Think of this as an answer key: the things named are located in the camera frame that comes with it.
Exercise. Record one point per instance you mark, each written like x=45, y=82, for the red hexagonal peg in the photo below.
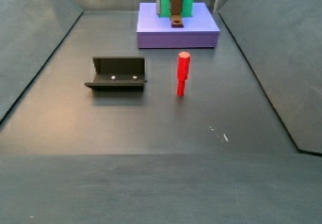
x=183, y=66

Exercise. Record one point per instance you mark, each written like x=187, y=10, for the purple base board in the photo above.
x=199, y=32

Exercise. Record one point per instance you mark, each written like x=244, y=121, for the green left block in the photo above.
x=164, y=8

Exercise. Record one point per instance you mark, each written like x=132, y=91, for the green block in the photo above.
x=187, y=8
x=164, y=8

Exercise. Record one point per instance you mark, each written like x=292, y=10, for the green right block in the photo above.
x=187, y=8

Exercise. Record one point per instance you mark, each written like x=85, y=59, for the brown L-shaped bracket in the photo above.
x=175, y=10

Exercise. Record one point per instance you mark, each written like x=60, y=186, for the black angle bracket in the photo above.
x=117, y=72

